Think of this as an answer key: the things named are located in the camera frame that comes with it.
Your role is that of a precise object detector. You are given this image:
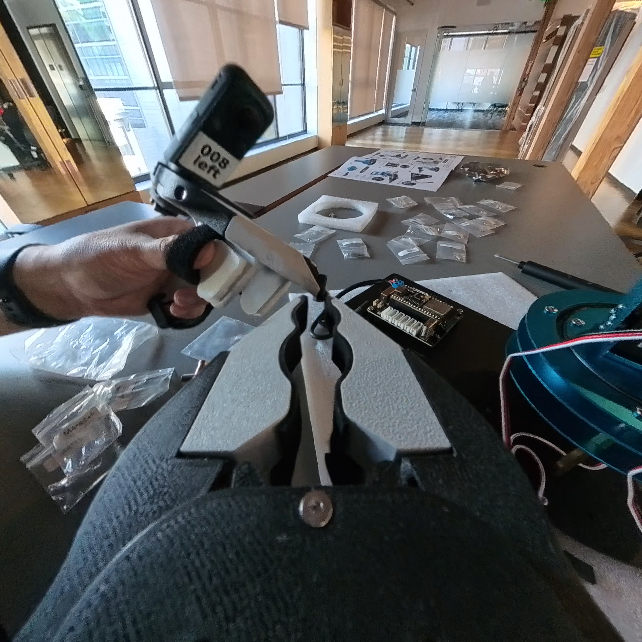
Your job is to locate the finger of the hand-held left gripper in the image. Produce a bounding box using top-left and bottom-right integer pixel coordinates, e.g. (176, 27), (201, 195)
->
(225, 216), (323, 298)

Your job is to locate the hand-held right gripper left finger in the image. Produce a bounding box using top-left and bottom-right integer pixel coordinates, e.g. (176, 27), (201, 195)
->
(179, 295), (309, 459)

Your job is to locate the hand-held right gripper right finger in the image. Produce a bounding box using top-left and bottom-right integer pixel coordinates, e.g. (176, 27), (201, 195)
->
(331, 298), (454, 459)

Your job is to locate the controller circuit board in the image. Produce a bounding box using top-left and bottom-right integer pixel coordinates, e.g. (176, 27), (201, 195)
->
(367, 281), (464, 348)

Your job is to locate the black power cable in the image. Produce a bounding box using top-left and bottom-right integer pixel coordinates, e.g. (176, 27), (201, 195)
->
(310, 278), (397, 343)

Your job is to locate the black metal base plate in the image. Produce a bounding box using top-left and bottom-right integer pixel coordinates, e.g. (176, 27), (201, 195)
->
(346, 273), (517, 359)

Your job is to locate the blue toy robot arm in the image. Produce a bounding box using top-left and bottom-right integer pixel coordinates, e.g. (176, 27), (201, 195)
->
(504, 278), (642, 477)

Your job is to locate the person's left hand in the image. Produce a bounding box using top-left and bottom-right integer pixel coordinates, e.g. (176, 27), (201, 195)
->
(27, 218), (217, 322)

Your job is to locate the beige roller blind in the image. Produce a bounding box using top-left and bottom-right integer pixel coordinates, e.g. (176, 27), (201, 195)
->
(150, 0), (283, 101)
(349, 0), (397, 119)

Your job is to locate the wooden pillar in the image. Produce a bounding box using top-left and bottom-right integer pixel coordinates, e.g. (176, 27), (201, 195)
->
(317, 0), (348, 146)
(572, 50), (642, 199)

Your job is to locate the group of clear screw bags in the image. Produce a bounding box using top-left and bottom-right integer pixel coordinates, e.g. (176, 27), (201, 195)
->
(293, 181), (522, 265)

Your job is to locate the printed instruction sheet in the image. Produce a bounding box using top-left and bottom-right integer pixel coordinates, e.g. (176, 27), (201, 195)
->
(327, 148), (465, 193)

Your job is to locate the large crumpled clear bag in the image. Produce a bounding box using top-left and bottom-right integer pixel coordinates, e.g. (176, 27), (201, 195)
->
(10, 316), (160, 380)

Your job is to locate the black screwdriver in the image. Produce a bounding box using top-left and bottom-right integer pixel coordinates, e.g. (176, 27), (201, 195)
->
(494, 253), (620, 294)

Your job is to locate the bag of dark metal parts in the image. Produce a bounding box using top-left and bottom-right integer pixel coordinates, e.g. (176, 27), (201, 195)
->
(459, 160), (511, 182)

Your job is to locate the black wristwatch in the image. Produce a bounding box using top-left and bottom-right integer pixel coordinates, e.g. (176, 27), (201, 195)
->
(0, 243), (76, 327)

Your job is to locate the white foam frame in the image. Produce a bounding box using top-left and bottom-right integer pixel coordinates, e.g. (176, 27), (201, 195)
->
(297, 194), (378, 233)

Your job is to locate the white red black servo cable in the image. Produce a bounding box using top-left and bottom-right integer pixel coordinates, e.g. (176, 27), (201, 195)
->
(499, 328), (642, 532)

